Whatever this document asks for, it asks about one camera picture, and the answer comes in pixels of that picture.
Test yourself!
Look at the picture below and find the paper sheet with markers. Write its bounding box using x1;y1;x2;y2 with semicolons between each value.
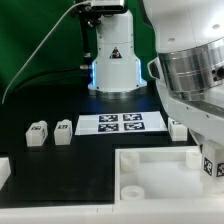
75;111;167;135

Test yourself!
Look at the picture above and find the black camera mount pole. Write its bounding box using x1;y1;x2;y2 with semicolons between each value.
74;0;98;70

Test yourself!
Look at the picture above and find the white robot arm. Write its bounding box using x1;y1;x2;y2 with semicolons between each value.
89;0;224;145

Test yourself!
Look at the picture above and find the white left obstacle block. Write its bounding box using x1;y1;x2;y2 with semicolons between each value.
0;157;11;190

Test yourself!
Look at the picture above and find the grey cable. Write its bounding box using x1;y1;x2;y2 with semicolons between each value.
1;0;92;105

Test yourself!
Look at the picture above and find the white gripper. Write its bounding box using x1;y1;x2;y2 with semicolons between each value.
147;57;224;145

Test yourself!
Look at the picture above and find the white square tabletop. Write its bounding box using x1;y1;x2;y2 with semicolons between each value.
115;146;224;202

